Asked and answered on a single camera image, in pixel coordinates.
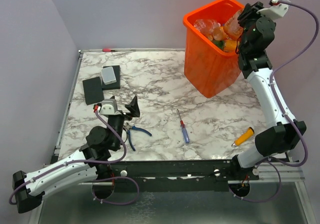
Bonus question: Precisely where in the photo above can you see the black flat block rear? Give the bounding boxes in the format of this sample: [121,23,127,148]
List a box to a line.
[100,65,121,91]

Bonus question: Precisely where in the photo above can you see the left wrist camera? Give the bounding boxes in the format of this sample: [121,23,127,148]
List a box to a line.
[93,96,120,117]

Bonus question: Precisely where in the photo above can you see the white box device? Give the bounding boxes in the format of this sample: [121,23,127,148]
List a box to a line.
[101,66,117,85]

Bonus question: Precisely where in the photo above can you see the right aluminium frame rail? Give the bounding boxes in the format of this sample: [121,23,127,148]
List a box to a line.
[257,162,305,183]

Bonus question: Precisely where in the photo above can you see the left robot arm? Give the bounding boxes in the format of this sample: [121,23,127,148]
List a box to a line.
[8,96,140,214]

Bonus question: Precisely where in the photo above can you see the black flat block front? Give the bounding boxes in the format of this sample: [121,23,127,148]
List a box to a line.
[82,76,104,105]

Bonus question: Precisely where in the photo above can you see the red marker pen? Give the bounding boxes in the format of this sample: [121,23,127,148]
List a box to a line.
[102,48,118,53]

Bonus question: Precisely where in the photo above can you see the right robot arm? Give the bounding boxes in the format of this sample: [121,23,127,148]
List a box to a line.
[229,0,307,180]

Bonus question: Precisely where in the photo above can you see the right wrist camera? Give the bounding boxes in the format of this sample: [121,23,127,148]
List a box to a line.
[257,0,291,21]

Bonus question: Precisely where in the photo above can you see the red blue screwdriver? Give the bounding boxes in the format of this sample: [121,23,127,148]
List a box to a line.
[177,109,190,144]

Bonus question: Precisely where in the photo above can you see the tall orange label tea bottle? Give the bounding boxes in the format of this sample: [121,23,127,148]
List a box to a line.
[223,8,244,41]

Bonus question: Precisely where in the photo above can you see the small orange juice bottle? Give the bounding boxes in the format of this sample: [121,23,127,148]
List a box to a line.
[212,26,228,41]

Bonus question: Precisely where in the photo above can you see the orange plastic bin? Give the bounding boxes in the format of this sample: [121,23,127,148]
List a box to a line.
[183,0,244,98]

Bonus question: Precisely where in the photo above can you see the yellow utility knife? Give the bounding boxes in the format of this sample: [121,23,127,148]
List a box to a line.
[231,127,255,148]

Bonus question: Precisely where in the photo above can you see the green plastic bottle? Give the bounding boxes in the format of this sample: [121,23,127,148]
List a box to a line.
[212,40,225,50]

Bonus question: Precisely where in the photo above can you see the blue handled pliers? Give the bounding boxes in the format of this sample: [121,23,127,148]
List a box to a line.
[123,122,153,152]

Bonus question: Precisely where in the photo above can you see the clear white-cap bottle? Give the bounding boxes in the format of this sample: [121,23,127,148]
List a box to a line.
[193,19,221,35]

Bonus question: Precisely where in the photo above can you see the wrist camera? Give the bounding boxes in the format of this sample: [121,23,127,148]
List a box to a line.
[93,96,120,117]
[257,0,291,21]

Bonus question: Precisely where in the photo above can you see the black flat block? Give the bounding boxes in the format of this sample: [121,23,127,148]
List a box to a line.
[82,76,104,105]
[100,65,121,91]

